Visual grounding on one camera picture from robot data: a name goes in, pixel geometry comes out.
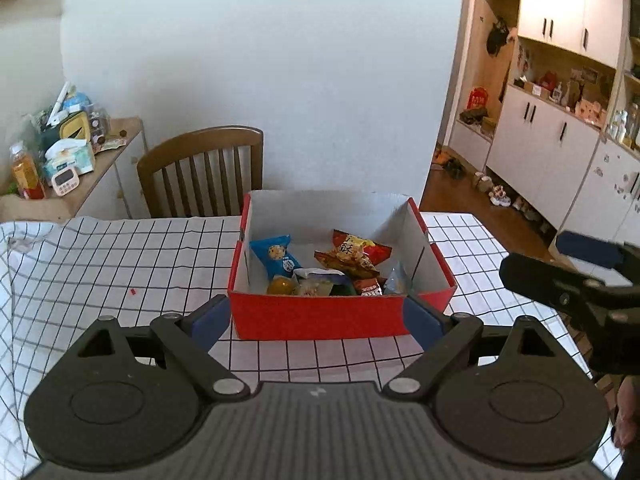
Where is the golden wrapped candy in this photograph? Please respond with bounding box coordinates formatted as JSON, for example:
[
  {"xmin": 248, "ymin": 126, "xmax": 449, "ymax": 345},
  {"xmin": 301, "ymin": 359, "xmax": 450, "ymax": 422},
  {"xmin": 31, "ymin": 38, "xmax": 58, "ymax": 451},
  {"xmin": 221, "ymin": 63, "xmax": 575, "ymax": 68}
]
[{"xmin": 267, "ymin": 275, "xmax": 297, "ymax": 296}]

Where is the white digital timer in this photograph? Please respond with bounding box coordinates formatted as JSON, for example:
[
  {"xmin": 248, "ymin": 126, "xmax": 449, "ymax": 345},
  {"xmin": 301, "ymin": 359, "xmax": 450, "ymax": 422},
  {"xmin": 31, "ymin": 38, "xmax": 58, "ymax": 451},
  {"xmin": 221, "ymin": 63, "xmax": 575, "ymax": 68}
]
[{"xmin": 51, "ymin": 166, "xmax": 80, "ymax": 197}]

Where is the orange drink bottle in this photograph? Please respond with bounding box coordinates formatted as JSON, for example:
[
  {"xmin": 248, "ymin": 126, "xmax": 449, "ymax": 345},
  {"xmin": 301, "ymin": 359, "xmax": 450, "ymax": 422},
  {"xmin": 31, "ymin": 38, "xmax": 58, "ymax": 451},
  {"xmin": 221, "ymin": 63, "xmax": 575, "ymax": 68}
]
[{"xmin": 10, "ymin": 141, "xmax": 46, "ymax": 200}]

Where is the brown wooden chair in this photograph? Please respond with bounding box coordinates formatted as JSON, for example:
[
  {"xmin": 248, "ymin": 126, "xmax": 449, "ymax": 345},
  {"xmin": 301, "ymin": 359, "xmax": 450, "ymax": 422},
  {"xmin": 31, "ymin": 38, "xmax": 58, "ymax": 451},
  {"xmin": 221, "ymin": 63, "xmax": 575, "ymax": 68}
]
[{"xmin": 137, "ymin": 126, "xmax": 264, "ymax": 218}]

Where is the yellow lidded container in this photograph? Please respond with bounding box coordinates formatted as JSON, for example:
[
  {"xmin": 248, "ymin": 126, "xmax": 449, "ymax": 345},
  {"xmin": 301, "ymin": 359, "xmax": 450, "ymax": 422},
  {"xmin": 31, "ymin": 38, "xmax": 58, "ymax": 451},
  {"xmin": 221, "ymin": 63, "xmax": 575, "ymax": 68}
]
[{"xmin": 58, "ymin": 112, "xmax": 91, "ymax": 142}]

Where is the person right hand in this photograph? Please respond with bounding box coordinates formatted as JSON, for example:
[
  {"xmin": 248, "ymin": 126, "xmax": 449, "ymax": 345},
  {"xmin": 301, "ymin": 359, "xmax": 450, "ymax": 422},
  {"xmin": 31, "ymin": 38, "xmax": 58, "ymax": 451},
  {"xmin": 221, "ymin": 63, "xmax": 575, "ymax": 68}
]
[{"xmin": 612, "ymin": 376, "xmax": 640, "ymax": 480}]

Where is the white grid tablecloth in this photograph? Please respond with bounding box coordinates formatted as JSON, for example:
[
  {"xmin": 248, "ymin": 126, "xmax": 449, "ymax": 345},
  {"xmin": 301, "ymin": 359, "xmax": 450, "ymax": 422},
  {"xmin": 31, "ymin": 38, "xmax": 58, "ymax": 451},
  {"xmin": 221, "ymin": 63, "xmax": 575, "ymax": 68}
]
[{"xmin": 0, "ymin": 211, "xmax": 622, "ymax": 480}]

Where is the wooden side shelf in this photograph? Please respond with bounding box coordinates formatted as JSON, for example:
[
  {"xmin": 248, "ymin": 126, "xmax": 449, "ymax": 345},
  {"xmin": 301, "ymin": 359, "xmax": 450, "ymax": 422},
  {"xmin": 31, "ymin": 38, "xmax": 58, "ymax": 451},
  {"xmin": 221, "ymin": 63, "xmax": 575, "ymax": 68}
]
[{"xmin": 1, "ymin": 117, "xmax": 150, "ymax": 222}]

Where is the red yellow chip bag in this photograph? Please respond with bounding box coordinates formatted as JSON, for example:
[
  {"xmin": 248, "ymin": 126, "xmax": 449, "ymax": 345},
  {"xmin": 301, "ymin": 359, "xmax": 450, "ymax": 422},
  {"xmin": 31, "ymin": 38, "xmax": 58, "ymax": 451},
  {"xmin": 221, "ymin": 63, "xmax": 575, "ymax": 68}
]
[{"xmin": 314, "ymin": 230, "xmax": 393, "ymax": 280}]

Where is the tissue pack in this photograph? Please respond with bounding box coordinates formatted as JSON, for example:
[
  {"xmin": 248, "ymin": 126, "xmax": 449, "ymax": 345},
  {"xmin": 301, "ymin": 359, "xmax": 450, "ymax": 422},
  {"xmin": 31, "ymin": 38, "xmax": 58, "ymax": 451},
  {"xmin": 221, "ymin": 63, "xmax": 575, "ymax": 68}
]
[{"xmin": 43, "ymin": 138, "xmax": 96, "ymax": 181}]

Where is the red cardboard box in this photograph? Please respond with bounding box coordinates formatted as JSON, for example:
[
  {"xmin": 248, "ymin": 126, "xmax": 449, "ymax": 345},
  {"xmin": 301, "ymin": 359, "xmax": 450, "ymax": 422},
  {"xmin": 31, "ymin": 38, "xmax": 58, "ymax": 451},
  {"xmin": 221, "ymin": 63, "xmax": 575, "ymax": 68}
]
[{"xmin": 228, "ymin": 191, "xmax": 457, "ymax": 341}]

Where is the blue cookie snack packet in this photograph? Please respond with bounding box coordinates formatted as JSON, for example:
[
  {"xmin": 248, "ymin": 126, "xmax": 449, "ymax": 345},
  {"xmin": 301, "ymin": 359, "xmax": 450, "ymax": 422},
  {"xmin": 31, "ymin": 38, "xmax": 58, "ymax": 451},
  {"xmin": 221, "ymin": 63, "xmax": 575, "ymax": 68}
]
[{"xmin": 250, "ymin": 235, "xmax": 300, "ymax": 281}]

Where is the white wall cabinet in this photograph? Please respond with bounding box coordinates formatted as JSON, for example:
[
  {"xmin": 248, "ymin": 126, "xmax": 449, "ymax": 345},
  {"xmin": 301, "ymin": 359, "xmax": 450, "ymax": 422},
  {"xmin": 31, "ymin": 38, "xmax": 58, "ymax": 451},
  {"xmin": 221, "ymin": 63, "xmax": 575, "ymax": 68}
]
[{"xmin": 445, "ymin": 0, "xmax": 632, "ymax": 231}]

